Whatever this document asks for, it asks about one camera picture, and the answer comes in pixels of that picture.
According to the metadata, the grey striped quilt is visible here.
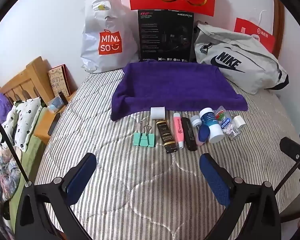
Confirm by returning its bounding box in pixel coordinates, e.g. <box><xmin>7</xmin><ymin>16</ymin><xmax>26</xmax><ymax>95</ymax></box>
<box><xmin>31</xmin><ymin>69</ymin><xmax>300</xmax><ymax>240</ymax></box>

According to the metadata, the white floral pillow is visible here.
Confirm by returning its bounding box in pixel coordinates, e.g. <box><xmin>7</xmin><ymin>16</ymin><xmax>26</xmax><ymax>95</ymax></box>
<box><xmin>1</xmin><ymin>97</ymin><xmax>44</xmax><ymax>153</ymax></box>

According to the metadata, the purple plush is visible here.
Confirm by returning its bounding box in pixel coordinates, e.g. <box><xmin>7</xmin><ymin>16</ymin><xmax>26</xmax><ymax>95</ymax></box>
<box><xmin>0</xmin><ymin>93</ymin><xmax>13</xmax><ymax>124</ymax></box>

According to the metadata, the decorated book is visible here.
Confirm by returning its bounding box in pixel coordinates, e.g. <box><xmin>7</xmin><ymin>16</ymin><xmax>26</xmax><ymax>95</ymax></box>
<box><xmin>47</xmin><ymin>64</ymin><xmax>72</xmax><ymax>98</ymax></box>

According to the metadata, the clear candy bottle white cap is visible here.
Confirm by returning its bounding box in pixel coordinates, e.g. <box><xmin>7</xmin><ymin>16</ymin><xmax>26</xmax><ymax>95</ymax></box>
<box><xmin>216</xmin><ymin>106</ymin><xmax>247</xmax><ymax>140</ymax></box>

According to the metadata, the black gold tube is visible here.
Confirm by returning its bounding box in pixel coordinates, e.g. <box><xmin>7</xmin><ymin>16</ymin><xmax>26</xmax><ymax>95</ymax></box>
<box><xmin>156</xmin><ymin>120</ymin><xmax>178</xmax><ymax>154</ymax></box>

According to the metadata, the patterned blanket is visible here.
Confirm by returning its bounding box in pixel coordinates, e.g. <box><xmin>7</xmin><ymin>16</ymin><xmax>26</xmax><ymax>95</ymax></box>
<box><xmin>0</xmin><ymin>130</ymin><xmax>24</xmax><ymax>230</ymax></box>

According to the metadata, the black phone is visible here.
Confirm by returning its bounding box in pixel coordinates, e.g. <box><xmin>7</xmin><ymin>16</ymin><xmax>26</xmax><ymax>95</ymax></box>
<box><xmin>47</xmin><ymin>112</ymin><xmax>62</xmax><ymax>136</ymax></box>

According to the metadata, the small blue white box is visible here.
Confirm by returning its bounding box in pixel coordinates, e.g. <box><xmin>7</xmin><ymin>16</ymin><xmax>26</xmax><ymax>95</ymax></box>
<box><xmin>47</xmin><ymin>97</ymin><xmax>64</xmax><ymax>113</ymax></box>

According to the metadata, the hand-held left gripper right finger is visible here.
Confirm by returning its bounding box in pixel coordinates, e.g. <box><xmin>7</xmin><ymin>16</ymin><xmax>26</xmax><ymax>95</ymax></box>
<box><xmin>199</xmin><ymin>153</ymin><xmax>282</xmax><ymax>240</ymax></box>

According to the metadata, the wooden headboard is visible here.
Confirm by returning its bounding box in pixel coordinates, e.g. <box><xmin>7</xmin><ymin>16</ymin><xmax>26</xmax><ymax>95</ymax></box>
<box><xmin>0</xmin><ymin>56</ymin><xmax>55</xmax><ymax>105</ymax></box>

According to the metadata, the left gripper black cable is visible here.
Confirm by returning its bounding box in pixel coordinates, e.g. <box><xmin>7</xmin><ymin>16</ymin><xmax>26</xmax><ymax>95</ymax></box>
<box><xmin>0</xmin><ymin>111</ymin><xmax>30</xmax><ymax>184</ymax></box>

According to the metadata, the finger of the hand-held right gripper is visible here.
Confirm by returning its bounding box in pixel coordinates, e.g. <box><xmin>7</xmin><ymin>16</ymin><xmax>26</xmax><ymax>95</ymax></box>
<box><xmin>280</xmin><ymin>137</ymin><xmax>300</xmax><ymax>160</ymax></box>

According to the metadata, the pink highlighter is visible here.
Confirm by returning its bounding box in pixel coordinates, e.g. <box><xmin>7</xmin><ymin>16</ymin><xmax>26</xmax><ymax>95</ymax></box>
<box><xmin>173</xmin><ymin>112</ymin><xmax>185</xmax><ymax>148</ymax></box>

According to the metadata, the black rectangular case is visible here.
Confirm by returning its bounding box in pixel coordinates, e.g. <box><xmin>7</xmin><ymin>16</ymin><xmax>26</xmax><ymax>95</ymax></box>
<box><xmin>181</xmin><ymin>117</ymin><xmax>198</xmax><ymax>152</ymax></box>

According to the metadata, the grey sling bag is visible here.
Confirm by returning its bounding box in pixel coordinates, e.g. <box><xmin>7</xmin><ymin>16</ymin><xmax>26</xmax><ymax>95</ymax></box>
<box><xmin>194</xmin><ymin>23</ymin><xmax>289</xmax><ymax>95</ymax></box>

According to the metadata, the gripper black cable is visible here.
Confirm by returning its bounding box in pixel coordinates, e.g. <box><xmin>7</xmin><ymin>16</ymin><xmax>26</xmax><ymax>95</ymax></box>
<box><xmin>0</xmin><ymin>111</ymin><xmax>30</xmax><ymax>184</ymax></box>
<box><xmin>275</xmin><ymin>142</ymin><xmax>300</xmax><ymax>193</ymax></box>

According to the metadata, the small grey white bottle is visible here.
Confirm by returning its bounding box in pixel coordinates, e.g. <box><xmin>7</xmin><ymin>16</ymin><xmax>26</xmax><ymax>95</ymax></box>
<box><xmin>191</xmin><ymin>115</ymin><xmax>203</xmax><ymax>132</ymax></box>

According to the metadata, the purple towel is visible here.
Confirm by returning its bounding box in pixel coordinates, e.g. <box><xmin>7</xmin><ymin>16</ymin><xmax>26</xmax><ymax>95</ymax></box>
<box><xmin>110</xmin><ymin>62</ymin><xmax>248</xmax><ymax>122</ymax></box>

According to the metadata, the wooden nightstand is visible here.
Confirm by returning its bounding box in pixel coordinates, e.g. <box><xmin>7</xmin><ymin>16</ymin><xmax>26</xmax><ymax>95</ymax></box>
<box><xmin>34</xmin><ymin>90</ymin><xmax>77</xmax><ymax>146</ymax></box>

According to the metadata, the red paper bag white handle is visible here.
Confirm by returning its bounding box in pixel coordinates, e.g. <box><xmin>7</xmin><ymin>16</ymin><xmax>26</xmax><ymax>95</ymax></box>
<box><xmin>234</xmin><ymin>10</ymin><xmax>275</xmax><ymax>54</ymax></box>

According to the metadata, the white blue cream jar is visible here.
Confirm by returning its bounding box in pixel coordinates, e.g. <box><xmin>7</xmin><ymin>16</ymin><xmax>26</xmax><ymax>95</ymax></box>
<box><xmin>199</xmin><ymin>107</ymin><xmax>225</xmax><ymax>143</ymax></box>

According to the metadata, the white plastic shopping bag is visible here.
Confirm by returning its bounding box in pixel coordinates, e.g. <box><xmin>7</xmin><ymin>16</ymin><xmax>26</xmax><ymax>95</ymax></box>
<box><xmin>80</xmin><ymin>0</ymin><xmax>140</xmax><ymax>73</ymax></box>

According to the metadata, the white tape roll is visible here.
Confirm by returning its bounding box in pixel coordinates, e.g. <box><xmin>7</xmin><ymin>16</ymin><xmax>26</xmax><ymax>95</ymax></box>
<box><xmin>150</xmin><ymin>107</ymin><xmax>166</xmax><ymax>121</ymax></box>

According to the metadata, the black headset box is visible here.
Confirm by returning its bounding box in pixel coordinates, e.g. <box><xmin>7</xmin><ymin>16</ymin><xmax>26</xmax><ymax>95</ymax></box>
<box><xmin>138</xmin><ymin>9</ymin><xmax>195</xmax><ymax>63</ymax></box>

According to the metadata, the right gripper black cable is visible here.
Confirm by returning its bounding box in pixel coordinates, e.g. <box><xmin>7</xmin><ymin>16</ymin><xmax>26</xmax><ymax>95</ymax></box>
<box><xmin>275</xmin><ymin>142</ymin><xmax>300</xmax><ymax>193</ymax></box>

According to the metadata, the wooden post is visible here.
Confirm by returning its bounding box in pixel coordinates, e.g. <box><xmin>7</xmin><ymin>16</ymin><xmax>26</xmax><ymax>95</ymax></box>
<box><xmin>272</xmin><ymin>0</ymin><xmax>285</xmax><ymax>58</ymax></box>

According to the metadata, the green binder clip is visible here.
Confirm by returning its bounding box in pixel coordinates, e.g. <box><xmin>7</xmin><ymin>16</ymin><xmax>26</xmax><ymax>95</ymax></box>
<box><xmin>133</xmin><ymin>120</ymin><xmax>157</xmax><ymax>147</ymax></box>

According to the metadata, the green bedsheet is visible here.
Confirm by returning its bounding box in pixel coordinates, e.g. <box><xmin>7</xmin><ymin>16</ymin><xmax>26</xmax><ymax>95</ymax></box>
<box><xmin>2</xmin><ymin>110</ymin><xmax>50</xmax><ymax>230</ymax></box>

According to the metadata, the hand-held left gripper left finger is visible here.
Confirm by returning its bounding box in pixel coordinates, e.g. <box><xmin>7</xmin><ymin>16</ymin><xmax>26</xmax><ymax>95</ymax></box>
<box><xmin>15</xmin><ymin>152</ymin><xmax>97</xmax><ymax>240</ymax></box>

